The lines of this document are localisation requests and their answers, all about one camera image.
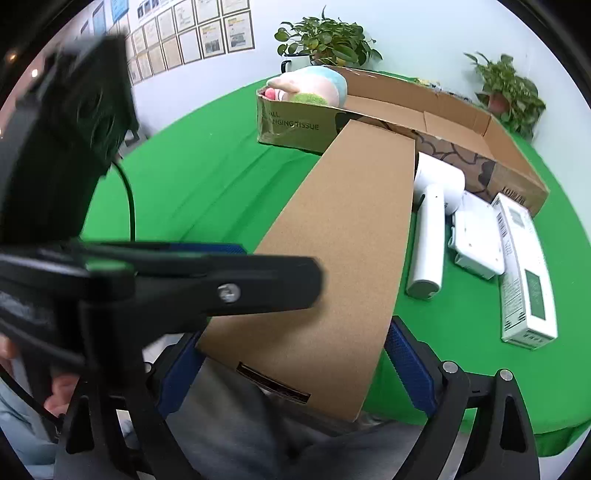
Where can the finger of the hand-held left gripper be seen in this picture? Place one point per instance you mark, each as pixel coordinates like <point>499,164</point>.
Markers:
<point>207,248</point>
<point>258,284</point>

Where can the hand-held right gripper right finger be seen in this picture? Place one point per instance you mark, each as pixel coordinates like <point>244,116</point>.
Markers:
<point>411,364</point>

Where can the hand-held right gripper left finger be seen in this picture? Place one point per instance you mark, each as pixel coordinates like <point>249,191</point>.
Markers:
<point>178,383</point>

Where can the large printed cardboard box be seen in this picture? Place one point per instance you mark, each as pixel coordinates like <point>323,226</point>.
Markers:
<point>351,230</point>

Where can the white hair dryer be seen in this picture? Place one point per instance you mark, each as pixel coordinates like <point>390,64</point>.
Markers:
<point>427,240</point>

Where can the white plastic device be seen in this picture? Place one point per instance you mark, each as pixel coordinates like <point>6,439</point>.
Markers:
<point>475,235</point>

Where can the long white carton green label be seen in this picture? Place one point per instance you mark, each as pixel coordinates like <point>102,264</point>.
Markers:
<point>517,258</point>

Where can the person's left forearm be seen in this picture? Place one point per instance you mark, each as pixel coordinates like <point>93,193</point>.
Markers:
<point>23,429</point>

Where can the person's left hand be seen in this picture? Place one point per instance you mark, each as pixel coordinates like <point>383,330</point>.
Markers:
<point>62,392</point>

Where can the green tablecloth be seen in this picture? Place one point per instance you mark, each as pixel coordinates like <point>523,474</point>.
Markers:
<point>207,175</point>

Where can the pastel plush toy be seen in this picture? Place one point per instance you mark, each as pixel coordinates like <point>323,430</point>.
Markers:
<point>314,85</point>

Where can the green plant in white mug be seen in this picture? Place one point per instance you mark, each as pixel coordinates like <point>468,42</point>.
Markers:
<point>328,37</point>

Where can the green plant in terracotta pot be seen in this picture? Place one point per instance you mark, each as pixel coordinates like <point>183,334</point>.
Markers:
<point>508,87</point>

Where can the framed wall certificates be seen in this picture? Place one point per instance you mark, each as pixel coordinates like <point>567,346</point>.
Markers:
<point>184,27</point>

